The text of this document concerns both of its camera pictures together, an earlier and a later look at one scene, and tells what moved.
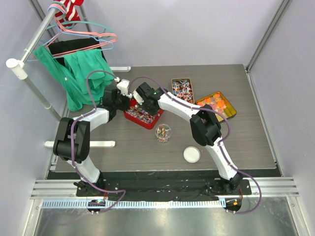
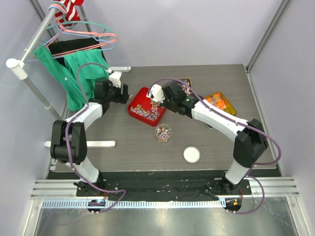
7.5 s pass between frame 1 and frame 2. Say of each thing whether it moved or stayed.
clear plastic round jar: stayed
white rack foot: stayed
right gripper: moved
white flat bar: stayed
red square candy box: moved
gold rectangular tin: stayed
